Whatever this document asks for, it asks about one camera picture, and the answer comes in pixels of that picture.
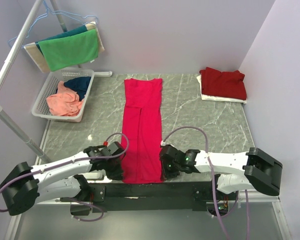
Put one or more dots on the pink red t-shirt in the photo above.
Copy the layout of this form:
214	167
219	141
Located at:
142	125

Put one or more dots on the beige hanging towel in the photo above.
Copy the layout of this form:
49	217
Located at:
38	58

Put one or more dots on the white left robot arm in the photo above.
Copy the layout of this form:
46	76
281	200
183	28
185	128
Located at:
28	185

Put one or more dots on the dark red folded t-shirt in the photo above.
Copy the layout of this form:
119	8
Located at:
226	84

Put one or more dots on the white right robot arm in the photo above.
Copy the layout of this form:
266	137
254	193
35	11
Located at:
252	170

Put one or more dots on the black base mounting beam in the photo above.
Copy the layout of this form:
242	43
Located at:
146	197

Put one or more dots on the green hanging towel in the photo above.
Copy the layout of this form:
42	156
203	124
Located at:
72	50

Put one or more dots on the white folded t-shirt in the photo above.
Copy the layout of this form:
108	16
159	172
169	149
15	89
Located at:
218	99

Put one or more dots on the navy t-shirt in basket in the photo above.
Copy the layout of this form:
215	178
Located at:
79	85

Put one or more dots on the teal hanging towel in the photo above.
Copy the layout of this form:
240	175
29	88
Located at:
60	35

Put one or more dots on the aluminium rail frame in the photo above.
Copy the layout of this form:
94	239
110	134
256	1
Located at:
255	220

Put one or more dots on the salmon t-shirt in basket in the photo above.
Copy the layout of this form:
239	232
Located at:
65	102

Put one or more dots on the white clothes rack pole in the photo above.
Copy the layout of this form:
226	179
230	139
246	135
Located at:
20	87

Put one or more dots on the white laundry basket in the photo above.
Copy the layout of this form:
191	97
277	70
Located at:
41	109

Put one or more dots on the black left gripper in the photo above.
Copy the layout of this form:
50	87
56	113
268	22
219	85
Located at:
117	174

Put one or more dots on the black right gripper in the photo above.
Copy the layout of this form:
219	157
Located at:
165	174

